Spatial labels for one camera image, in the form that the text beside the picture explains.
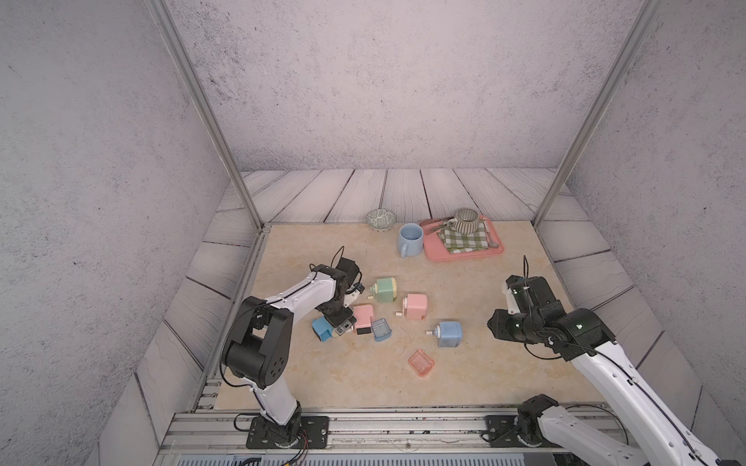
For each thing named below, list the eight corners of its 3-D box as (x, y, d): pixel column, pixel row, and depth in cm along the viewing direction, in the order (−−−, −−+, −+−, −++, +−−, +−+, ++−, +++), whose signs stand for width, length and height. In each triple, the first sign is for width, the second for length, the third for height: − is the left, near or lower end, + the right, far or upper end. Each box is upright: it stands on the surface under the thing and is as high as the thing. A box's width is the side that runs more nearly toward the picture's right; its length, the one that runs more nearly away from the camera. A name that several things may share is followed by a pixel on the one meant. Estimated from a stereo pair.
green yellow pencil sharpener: (369, 303, 100) (368, 291, 94) (369, 291, 103) (368, 278, 97) (396, 303, 100) (397, 291, 94) (395, 291, 103) (396, 278, 97)
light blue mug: (398, 259, 110) (399, 248, 105) (397, 234, 118) (397, 222, 113) (423, 259, 110) (425, 248, 105) (420, 234, 118) (422, 222, 113)
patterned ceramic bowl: (364, 223, 122) (363, 216, 119) (380, 212, 127) (380, 204, 124) (381, 235, 118) (381, 228, 115) (397, 223, 123) (398, 215, 119)
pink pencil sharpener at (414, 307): (396, 319, 95) (396, 309, 90) (395, 304, 99) (396, 293, 94) (426, 319, 95) (428, 309, 90) (424, 304, 99) (426, 293, 94)
